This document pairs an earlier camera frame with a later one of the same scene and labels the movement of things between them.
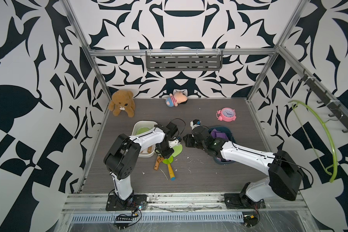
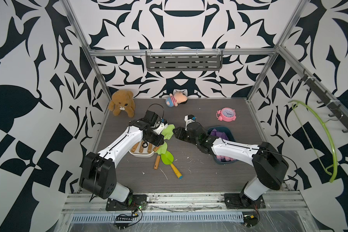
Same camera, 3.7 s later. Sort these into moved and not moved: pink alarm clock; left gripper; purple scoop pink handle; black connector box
Moved: left gripper
Not moved: pink alarm clock; purple scoop pink handle; black connector box
